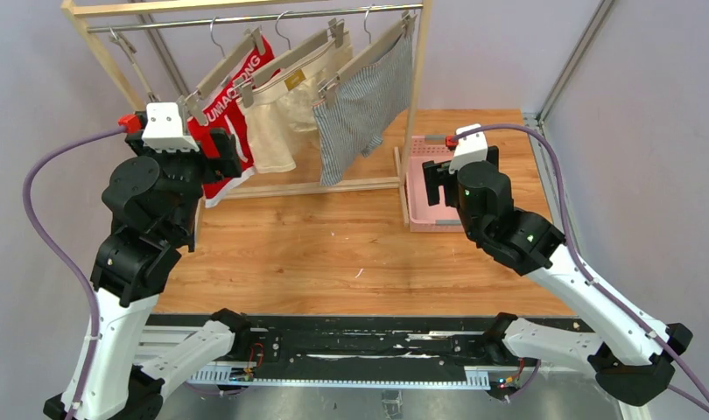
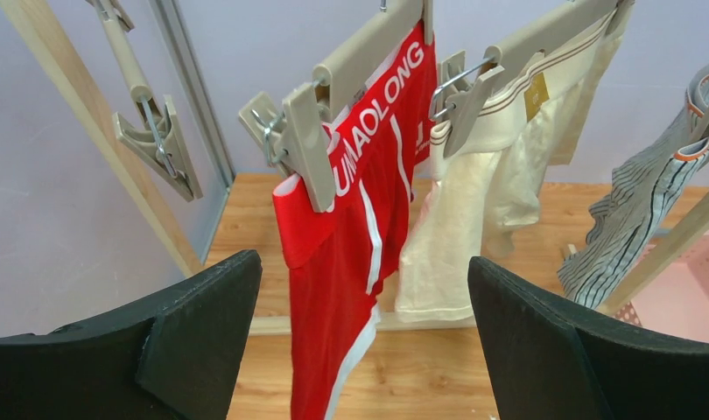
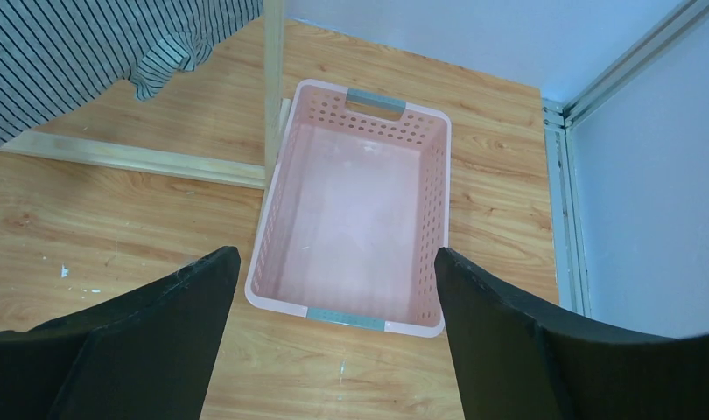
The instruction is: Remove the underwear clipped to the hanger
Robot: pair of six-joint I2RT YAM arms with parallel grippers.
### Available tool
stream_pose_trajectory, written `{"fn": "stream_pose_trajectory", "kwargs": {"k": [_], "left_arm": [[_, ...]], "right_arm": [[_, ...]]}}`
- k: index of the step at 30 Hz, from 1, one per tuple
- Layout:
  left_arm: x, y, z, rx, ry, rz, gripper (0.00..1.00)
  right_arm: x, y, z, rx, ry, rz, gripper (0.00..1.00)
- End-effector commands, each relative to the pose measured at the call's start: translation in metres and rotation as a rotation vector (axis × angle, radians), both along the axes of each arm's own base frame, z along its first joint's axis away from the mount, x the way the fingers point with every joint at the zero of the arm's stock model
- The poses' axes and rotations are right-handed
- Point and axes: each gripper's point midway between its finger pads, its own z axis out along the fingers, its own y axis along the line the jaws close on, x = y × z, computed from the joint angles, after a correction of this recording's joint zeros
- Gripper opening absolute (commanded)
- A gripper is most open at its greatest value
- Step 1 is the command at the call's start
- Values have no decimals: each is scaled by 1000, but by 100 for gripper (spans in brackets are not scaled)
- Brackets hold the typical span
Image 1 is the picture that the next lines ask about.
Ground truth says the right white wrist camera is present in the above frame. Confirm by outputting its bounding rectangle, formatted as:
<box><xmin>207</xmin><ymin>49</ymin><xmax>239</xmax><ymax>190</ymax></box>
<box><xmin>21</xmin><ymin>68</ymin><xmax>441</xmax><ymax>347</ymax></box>
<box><xmin>449</xmin><ymin>123</ymin><xmax>488</xmax><ymax>174</ymax></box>

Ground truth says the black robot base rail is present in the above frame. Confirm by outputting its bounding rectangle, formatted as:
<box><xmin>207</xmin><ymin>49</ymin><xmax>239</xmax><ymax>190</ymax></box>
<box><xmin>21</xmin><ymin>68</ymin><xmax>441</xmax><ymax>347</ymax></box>
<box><xmin>134</xmin><ymin>313</ymin><xmax>593</xmax><ymax>390</ymax></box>

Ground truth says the empty beige clip hanger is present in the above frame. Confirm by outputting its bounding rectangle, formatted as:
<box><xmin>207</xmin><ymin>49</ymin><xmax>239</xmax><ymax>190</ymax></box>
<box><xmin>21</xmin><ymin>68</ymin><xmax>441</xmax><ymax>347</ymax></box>
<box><xmin>109</xmin><ymin>28</ymin><xmax>159</xmax><ymax>102</ymax></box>

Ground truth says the wooden clothes rack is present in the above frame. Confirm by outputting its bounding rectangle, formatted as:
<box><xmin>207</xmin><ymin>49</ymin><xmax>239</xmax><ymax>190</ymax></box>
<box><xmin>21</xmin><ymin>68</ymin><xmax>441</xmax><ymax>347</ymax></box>
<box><xmin>60</xmin><ymin>1</ymin><xmax>433</xmax><ymax>221</ymax></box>

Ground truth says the red underwear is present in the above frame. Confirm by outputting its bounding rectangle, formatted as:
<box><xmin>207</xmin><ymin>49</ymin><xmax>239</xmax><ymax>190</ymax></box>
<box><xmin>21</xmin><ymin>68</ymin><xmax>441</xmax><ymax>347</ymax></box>
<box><xmin>187</xmin><ymin>35</ymin><xmax>275</xmax><ymax>208</ymax></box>

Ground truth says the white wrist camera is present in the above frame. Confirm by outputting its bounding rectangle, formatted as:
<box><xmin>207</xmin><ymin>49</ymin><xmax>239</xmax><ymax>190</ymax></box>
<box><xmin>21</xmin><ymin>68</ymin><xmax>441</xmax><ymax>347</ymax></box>
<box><xmin>141</xmin><ymin>102</ymin><xmax>200</xmax><ymax>153</ymax></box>
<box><xmin>449</xmin><ymin>123</ymin><xmax>488</xmax><ymax>174</ymax></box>

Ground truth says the cream underwear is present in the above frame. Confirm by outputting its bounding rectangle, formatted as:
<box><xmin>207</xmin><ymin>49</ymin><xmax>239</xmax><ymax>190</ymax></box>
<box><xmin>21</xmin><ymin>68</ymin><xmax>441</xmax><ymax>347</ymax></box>
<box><xmin>236</xmin><ymin>32</ymin><xmax>353</xmax><ymax>173</ymax></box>

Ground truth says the pink plastic basket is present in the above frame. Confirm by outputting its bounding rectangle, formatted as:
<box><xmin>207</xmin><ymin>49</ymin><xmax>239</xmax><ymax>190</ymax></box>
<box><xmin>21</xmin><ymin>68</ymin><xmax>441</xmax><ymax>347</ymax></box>
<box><xmin>405</xmin><ymin>135</ymin><xmax>463</xmax><ymax>234</ymax></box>

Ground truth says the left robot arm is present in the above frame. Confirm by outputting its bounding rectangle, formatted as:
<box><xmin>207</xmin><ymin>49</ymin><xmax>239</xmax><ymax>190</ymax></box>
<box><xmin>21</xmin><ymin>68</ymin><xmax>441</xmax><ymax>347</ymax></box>
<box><xmin>44</xmin><ymin>129</ymin><xmax>252</xmax><ymax>419</ymax></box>

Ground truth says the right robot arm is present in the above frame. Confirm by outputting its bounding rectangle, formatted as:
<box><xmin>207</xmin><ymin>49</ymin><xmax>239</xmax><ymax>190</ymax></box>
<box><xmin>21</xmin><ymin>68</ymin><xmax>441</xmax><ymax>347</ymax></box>
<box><xmin>422</xmin><ymin>146</ymin><xmax>692</xmax><ymax>407</ymax></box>

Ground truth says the purple cable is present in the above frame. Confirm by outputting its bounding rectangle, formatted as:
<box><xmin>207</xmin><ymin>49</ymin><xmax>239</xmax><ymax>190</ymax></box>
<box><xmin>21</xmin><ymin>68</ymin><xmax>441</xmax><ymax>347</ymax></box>
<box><xmin>445</xmin><ymin>122</ymin><xmax>709</xmax><ymax>418</ymax></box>
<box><xmin>22</xmin><ymin>115</ymin><xmax>142</xmax><ymax>420</ymax></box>

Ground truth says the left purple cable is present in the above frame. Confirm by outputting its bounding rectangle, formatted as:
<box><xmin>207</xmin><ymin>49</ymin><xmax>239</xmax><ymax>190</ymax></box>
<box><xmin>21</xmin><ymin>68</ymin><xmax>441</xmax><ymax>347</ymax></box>
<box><xmin>22</xmin><ymin>115</ymin><xmax>142</xmax><ymax>420</ymax></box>

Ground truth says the striped grey underwear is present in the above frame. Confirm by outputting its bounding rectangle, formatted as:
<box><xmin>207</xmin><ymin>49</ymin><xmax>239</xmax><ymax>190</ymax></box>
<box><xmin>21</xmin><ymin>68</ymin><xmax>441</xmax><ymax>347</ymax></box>
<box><xmin>312</xmin><ymin>35</ymin><xmax>413</xmax><ymax>186</ymax></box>

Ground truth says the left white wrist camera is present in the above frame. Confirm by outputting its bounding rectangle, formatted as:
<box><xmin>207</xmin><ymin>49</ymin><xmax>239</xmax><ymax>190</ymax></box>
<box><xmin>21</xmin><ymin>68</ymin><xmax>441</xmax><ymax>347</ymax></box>
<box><xmin>141</xmin><ymin>102</ymin><xmax>200</xmax><ymax>153</ymax></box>

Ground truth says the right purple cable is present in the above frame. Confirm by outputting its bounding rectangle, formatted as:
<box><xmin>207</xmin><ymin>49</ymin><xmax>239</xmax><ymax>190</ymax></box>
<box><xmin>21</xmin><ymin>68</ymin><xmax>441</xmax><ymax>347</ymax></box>
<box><xmin>445</xmin><ymin>122</ymin><xmax>709</xmax><ymax>418</ymax></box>

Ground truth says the beige clip hanger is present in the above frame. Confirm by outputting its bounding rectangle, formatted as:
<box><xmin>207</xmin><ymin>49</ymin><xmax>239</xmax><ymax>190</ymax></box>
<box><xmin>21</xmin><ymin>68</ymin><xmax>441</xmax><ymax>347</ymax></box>
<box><xmin>109</xmin><ymin>28</ymin><xmax>159</xmax><ymax>102</ymax></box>
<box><xmin>318</xmin><ymin>11</ymin><xmax>416</xmax><ymax>102</ymax></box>
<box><xmin>235</xmin><ymin>18</ymin><xmax>344</xmax><ymax>107</ymax></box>
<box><xmin>177</xmin><ymin>17</ymin><xmax>266</xmax><ymax>125</ymax></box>

